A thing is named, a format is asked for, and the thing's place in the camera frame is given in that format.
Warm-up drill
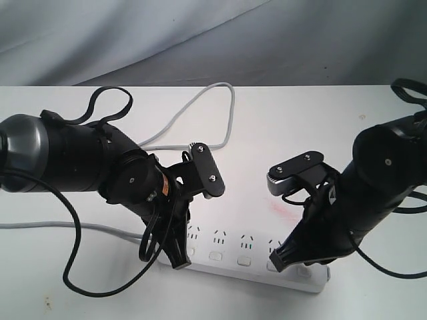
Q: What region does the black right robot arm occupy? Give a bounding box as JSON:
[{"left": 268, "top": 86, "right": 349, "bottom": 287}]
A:
[{"left": 267, "top": 111, "right": 426, "bottom": 271}]

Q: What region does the grey backdrop cloth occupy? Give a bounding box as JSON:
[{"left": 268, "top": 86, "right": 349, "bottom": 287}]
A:
[{"left": 1, "top": 1, "right": 426, "bottom": 86}]

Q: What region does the grey power cord with plug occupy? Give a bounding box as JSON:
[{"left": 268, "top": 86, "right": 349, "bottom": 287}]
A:
[{"left": 0, "top": 82, "right": 236, "bottom": 246}]

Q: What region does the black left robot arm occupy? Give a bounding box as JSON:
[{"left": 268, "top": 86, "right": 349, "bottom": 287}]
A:
[{"left": 1, "top": 114, "right": 191, "bottom": 269}]

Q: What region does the white five-outlet power strip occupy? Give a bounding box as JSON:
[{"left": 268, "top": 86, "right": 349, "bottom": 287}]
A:
[{"left": 153, "top": 223, "right": 332, "bottom": 294}]

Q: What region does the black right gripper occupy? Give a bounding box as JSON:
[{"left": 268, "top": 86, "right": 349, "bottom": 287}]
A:
[{"left": 270, "top": 166, "right": 354, "bottom": 272}]

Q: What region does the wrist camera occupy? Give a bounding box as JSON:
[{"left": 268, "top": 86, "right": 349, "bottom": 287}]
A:
[
  {"left": 267, "top": 151, "right": 326, "bottom": 197},
  {"left": 189, "top": 142, "right": 226, "bottom": 199}
]

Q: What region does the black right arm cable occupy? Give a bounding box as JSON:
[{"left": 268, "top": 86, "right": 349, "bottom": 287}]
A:
[{"left": 282, "top": 77, "right": 427, "bottom": 278}]

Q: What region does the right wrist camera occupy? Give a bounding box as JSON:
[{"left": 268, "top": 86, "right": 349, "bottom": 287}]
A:
[{"left": 267, "top": 151, "right": 326, "bottom": 197}]

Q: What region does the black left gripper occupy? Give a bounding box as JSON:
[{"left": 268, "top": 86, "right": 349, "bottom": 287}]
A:
[{"left": 144, "top": 159, "right": 200, "bottom": 269}]

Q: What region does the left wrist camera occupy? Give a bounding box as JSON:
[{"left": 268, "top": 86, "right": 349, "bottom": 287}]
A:
[{"left": 189, "top": 142, "right": 226, "bottom": 199}]

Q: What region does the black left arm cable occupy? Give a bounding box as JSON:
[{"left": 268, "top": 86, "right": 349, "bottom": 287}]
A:
[{"left": 0, "top": 85, "right": 191, "bottom": 297}]

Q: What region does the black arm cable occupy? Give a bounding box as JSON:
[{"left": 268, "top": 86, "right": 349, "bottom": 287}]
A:
[
  {"left": 282, "top": 77, "right": 427, "bottom": 278},
  {"left": 0, "top": 85, "right": 191, "bottom": 297}
]

